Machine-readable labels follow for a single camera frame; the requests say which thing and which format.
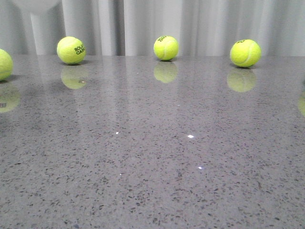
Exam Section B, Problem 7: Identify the grey curtain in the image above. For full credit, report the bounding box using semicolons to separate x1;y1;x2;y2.
0;0;305;56

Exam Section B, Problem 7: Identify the Roland Garros yellow tennis ball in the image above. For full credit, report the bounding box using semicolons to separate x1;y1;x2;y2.
57;36;86;64

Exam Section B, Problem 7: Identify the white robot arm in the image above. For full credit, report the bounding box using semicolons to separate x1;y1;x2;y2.
13;0;61;55

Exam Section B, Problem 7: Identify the yellow tennis ball centre back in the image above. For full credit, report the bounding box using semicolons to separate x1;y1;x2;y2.
153;36;179;61

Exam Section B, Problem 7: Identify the Wilson 3 yellow tennis ball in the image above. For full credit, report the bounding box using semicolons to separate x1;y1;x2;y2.
0;49;13;81

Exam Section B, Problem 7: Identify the yellow tennis ball right back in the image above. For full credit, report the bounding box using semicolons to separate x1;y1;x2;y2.
230;39;261;67

